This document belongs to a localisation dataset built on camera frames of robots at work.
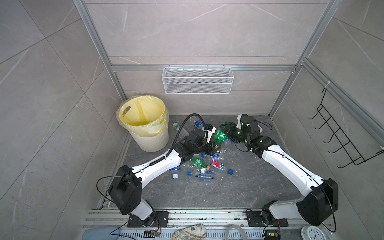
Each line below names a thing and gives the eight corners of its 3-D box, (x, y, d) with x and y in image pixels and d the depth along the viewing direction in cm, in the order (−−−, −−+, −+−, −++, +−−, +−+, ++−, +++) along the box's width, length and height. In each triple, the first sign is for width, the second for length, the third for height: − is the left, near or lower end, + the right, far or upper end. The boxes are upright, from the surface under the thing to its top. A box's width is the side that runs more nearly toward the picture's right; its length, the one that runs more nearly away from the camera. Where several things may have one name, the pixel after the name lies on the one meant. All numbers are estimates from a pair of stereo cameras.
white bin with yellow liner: (128, 157, 98) (107, 129, 75) (138, 126, 116) (124, 95, 92) (169, 157, 98) (161, 129, 75) (173, 126, 116) (168, 95, 92)
